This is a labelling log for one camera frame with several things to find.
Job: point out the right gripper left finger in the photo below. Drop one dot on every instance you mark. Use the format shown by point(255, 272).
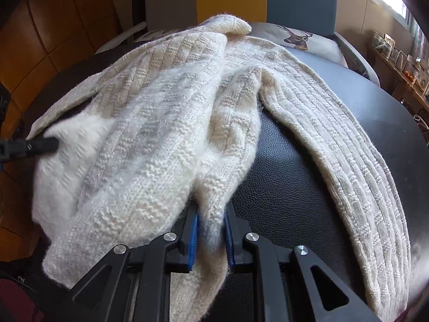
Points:
point(133, 284)

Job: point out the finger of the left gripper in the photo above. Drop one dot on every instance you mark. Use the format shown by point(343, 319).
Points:
point(12, 150)

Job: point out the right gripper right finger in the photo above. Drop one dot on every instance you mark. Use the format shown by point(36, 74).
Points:
point(289, 284)

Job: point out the cream knitted sweater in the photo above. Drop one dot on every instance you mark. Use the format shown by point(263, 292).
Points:
point(180, 115)

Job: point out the patterned white blue cushion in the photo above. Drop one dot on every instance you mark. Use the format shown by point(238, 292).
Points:
point(155, 35)

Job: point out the wooden side table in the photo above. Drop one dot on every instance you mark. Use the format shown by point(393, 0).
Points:
point(401, 80)

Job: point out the deer print cushion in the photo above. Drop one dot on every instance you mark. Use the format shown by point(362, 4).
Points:
point(301, 40)

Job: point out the clear jar with oranges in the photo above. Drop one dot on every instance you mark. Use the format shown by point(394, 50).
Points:
point(411, 69)

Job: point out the yellow blue armchair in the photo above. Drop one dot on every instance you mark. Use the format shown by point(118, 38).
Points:
point(311, 16)

